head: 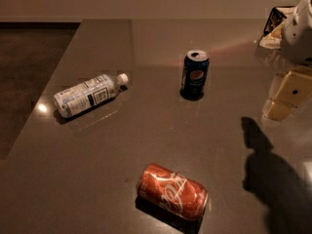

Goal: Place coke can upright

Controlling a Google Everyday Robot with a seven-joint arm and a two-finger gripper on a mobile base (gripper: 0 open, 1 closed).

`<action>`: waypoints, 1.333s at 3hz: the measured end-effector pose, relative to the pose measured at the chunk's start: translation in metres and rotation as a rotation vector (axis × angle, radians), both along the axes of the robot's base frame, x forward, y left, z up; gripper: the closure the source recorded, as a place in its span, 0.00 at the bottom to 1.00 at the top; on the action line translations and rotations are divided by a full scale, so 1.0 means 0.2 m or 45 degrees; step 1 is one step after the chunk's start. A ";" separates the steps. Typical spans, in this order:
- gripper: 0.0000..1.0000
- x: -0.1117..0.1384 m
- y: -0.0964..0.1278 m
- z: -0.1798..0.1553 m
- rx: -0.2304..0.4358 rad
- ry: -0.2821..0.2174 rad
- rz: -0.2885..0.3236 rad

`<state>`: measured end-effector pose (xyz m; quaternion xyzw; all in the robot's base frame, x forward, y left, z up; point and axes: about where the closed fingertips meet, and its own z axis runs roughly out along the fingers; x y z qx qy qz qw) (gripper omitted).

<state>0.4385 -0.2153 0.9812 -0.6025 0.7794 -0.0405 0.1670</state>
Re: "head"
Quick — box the clear plastic water bottle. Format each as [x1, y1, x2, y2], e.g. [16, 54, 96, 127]
[54, 73, 129, 119]

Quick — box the blue pepsi can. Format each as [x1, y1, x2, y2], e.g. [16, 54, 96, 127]
[180, 49, 210, 100]

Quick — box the red coke can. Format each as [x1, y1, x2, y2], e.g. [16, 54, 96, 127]
[136, 163, 209, 221]

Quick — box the black wire napkin holder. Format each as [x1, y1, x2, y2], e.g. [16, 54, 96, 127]
[259, 6, 294, 50]

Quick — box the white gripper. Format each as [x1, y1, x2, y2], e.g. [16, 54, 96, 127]
[262, 0, 312, 121]

